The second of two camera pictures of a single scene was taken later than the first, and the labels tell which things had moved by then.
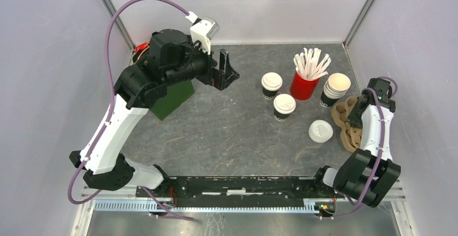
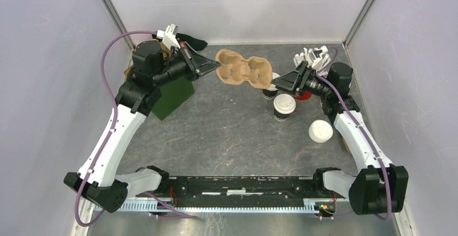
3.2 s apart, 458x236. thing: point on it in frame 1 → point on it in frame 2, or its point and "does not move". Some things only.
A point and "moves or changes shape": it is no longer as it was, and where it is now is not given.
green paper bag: (176, 95) does not move
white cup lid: (320, 131) does not move
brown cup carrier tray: (340, 111) moves or changes shape
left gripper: (214, 77) → (192, 58)
